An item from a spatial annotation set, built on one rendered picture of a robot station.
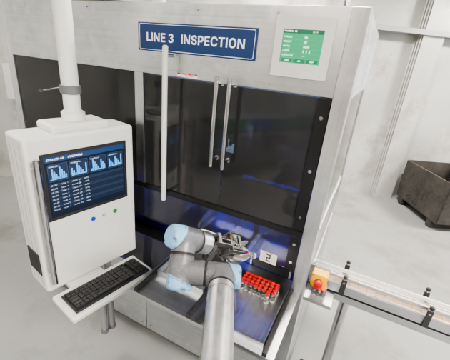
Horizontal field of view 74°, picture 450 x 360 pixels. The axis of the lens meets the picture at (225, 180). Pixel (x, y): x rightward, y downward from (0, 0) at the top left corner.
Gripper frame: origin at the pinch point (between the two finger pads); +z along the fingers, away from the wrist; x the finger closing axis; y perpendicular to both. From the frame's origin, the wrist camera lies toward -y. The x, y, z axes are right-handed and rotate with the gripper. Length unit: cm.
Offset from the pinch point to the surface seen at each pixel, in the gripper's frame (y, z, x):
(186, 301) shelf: -41.3, 3.2, -5.8
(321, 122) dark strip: 44, 8, 38
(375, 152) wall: -1, 367, 226
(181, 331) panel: -104, 47, -5
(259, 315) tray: -19.5, 25.7, -16.4
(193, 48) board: 20, -31, 82
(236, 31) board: 39, -25, 75
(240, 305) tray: -26.0, 21.7, -10.6
